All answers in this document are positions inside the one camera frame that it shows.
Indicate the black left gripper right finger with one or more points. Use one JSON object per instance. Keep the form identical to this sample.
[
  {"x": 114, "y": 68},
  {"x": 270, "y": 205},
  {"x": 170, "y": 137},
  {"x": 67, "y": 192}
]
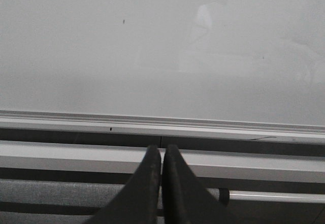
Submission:
[{"x": 185, "y": 199}]

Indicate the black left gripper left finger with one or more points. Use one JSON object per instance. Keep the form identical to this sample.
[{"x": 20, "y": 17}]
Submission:
[{"x": 137, "y": 201}]

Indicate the white horizontal stand rod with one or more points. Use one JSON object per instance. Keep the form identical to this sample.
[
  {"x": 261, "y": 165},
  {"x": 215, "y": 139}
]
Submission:
[{"x": 238, "y": 195}]

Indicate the white whiteboard with aluminium frame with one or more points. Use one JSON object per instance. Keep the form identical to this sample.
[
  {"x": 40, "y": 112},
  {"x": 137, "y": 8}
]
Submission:
[{"x": 234, "y": 69}]

